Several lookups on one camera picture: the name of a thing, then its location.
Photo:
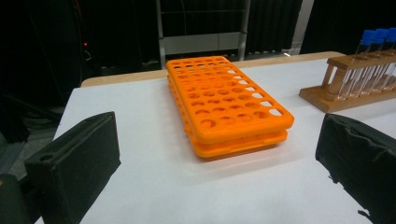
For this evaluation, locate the grey metal stand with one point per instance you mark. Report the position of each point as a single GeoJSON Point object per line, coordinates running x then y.
{"type": "Point", "coordinates": [199, 43]}

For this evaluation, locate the white table cover sheet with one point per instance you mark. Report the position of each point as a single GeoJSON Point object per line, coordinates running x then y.
{"type": "Point", "coordinates": [155, 186]}

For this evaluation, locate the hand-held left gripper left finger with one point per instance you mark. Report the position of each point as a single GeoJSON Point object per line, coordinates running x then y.
{"type": "Point", "coordinates": [77, 161]}

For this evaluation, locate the orange plastic test tube rack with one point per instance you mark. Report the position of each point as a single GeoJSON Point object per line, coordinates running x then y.
{"type": "Point", "coordinates": [236, 132]}

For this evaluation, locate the black curtain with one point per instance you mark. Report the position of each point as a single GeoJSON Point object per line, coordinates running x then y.
{"type": "Point", "coordinates": [271, 25]}

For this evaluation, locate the wooden test tube rack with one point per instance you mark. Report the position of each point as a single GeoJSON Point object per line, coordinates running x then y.
{"type": "Point", "coordinates": [314, 96]}

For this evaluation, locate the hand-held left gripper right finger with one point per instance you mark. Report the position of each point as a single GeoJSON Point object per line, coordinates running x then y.
{"type": "Point", "coordinates": [358, 155]}

